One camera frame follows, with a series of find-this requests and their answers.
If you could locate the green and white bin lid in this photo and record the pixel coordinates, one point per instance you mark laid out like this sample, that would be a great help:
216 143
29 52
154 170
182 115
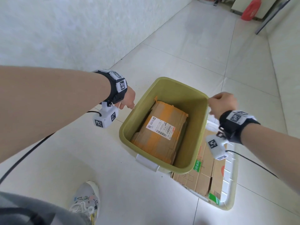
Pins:
230 178

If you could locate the grey printed sneaker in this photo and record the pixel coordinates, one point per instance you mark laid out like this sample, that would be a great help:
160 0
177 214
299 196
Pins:
85 203

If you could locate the red plastic container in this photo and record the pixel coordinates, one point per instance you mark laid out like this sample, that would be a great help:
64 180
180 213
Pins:
251 9

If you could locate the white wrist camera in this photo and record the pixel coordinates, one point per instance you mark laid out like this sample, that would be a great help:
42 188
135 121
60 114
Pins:
216 146
106 115

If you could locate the person's left fingers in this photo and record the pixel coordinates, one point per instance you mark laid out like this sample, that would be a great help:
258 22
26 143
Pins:
130 105

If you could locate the person's right forearm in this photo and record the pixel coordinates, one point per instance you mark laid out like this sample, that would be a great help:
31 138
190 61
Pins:
274 152

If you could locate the person's right fingers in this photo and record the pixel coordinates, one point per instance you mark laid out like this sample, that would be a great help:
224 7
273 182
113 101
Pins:
212 107

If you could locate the white shipping label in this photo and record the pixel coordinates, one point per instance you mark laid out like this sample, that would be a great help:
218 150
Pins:
160 127

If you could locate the person's left forearm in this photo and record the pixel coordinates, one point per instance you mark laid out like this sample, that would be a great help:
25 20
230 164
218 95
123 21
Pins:
46 103

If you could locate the person's left hand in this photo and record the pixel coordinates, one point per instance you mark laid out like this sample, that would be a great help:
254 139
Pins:
128 98

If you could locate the white cabinet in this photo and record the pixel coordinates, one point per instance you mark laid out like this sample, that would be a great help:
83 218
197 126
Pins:
243 5

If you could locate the black pole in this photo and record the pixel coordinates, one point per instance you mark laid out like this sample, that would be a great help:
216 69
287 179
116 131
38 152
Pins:
273 16

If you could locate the taped brown cardboard box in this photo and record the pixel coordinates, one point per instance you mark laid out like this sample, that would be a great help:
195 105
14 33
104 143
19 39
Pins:
159 140

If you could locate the flattened brown cardboard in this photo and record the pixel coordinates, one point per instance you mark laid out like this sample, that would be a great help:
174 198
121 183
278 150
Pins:
204 175

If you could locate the black marker wrist band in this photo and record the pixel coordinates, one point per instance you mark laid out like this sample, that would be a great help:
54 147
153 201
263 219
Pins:
116 87
236 125

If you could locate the person's right hand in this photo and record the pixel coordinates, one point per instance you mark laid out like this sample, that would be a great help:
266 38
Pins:
223 103

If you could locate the grey trouser leg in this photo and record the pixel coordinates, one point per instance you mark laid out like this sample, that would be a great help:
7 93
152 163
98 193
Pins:
35 210

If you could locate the green plastic storage bin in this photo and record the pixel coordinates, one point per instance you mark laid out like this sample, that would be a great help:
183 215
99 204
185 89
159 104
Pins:
187 103

